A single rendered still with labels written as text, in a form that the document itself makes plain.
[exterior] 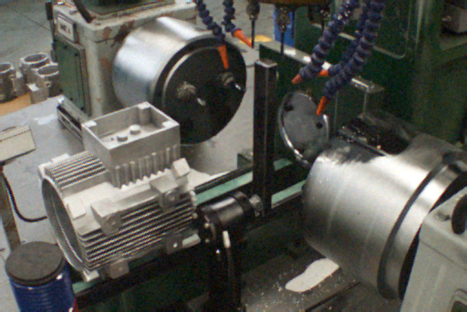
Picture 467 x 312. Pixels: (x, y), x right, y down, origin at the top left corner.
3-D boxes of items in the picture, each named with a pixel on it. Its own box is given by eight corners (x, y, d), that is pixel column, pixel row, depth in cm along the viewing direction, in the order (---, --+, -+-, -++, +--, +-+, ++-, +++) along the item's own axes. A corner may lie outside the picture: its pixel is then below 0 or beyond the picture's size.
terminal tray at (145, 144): (148, 139, 97) (145, 100, 93) (182, 166, 90) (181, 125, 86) (85, 161, 91) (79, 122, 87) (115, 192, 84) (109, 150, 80)
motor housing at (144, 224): (143, 202, 108) (134, 110, 98) (202, 255, 95) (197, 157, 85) (49, 240, 97) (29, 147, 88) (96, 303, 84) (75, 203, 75)
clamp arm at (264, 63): (263, 202, 95) (267, 56, 82) (275, 211, 93) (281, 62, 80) (245, 211, 93) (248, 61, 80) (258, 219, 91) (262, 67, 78)
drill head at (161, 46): (171, 82, 156) (169, -6, 143) (259, 134, 131) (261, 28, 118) (89, 109, 143) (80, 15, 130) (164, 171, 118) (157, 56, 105)
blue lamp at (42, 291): (59, 272, 55) (51, 237, 53) (86, 306, 51) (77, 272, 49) (9, 293, 52) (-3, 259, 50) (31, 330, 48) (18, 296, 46)
